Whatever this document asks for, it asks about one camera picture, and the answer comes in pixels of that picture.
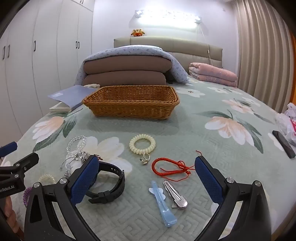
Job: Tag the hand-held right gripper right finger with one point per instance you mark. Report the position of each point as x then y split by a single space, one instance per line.
208 183

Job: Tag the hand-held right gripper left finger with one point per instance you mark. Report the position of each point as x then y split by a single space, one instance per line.
82 179

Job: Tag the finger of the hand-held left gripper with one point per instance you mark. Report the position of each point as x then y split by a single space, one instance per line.
22 163
8 148

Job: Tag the silver hair clip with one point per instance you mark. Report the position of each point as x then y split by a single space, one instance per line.
178 199

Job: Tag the light blue hair clip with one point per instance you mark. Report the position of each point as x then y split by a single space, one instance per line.
161 206

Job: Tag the brown wicker basket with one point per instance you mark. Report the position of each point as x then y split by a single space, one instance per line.
129 104

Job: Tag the person's left hand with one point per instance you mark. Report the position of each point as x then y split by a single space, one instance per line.
9 209

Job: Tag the green floral bedspread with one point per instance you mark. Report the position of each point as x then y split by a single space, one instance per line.
196 139

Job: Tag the lilac folded cloth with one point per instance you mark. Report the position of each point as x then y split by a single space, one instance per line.
69 96

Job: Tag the black bar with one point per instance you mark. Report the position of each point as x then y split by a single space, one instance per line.
284 144

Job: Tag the cream fluffy cloth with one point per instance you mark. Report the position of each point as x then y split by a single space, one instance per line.
92 86

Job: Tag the white plastic bag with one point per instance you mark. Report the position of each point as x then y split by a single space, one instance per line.
286 125

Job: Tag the white wardrobe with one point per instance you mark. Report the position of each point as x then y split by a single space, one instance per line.
46 58

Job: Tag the brown folded quilt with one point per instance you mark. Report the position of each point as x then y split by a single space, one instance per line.
124 78

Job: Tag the pink folded blanket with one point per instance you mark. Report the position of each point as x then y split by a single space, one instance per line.
212 73

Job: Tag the stacked brown pillows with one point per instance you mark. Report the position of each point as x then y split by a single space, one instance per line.
127 63

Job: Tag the beige padded headboard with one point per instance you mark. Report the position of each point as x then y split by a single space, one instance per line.
196 49

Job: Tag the orange curtain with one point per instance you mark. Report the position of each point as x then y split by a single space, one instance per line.
291 69

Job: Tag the folded brown and lilac quilts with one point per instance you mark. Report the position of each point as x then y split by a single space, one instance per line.
138 49

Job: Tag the beige curtain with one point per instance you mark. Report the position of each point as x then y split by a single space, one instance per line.
261 51

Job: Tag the orange plush toy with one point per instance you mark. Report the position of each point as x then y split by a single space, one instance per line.
137 33

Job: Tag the bright wall lamp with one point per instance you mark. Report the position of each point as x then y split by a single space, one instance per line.
166 18

